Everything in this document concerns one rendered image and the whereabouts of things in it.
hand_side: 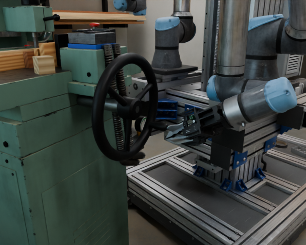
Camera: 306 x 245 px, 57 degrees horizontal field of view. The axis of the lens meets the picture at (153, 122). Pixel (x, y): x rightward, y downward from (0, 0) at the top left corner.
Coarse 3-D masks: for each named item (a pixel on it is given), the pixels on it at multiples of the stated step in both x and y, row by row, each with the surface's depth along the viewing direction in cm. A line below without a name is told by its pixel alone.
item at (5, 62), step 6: (12, 54) 81; (18, 54) 81; (0, 60) 77; (6, 60) 78; (12, 60) 80; (18, 60) 81; (0, 66) 77; (6, 66) 78; (12, 66) 80; (18, 66) 82; (24, 66) 83
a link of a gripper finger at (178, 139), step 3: (168, 138) 84; (171, 138) 83; (174, 138) 77; (177, 138) 78; (180, 138) 78; (183, 138) 78; (171, 141) 83; (174, 141) 81; (177, 141) 81; (180, 141) 81; (183, 141) 80; (186, 141) 80
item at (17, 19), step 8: (8, 8) 83; (16, 8) 81; (24, 8) 80; (32, 8) 78; (40, 8) 80; (48, 8) 82; (8, 16) 84; (16, 16) 82; (24, 16) 81; (32, 16) 79; (40, 16) 81; (48, 16) 83; (8, 24) 85; (16, 24) 83; (24, 24) 82; (32, 24) 80; (40, 24) 81; (48, 24) 83; (32, 32) 85
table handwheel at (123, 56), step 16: (112, 64) 66; (144, 64) 76; (112, 80) 66; (80, 96) 82; (96, 96) 63; (112, 96) 68; (96, 112) 63; (128, 112) 73; (96, 128) 64; (128, 128) 76; (144, 128) 86; (128, 144) 77; (144, 144) 84
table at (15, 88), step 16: (128, 64) 102; (0, 80) 66; (16, 80) 66; (32, 80) 68; (48, 80) 73; (64, 80) 77; (128, 80) 87; (0, 96) 62; (16, 96) 65; (32, 96) 69; (48, 96) 73
